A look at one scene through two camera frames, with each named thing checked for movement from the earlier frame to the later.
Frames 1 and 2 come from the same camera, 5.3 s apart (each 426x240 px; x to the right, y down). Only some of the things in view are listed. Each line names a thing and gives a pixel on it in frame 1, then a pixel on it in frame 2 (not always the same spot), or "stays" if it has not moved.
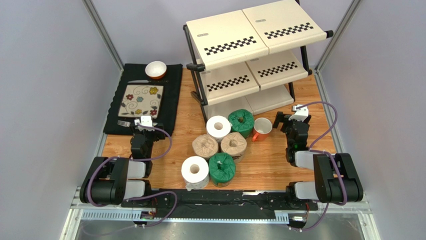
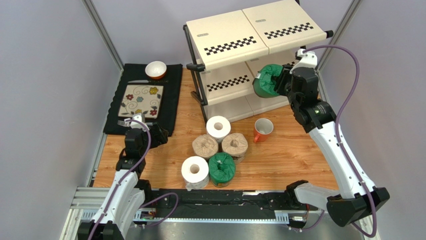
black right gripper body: [293, 123] to [284, 80]
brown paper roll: [234, 144] stays
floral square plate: [141, 100] stays
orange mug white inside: [262, 126] stays
